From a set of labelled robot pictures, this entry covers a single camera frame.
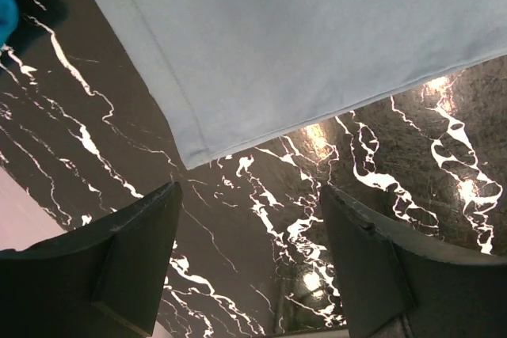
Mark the teal folded t shirt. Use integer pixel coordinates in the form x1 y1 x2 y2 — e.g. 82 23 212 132
0 0 19 46

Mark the grey-blue t shirt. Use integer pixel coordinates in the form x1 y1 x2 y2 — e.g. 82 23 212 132
95 0 506 169

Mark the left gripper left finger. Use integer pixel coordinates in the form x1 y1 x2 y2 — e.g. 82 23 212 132
1 182 182 337

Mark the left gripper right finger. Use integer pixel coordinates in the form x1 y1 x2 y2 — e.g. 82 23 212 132
320 185 506 337

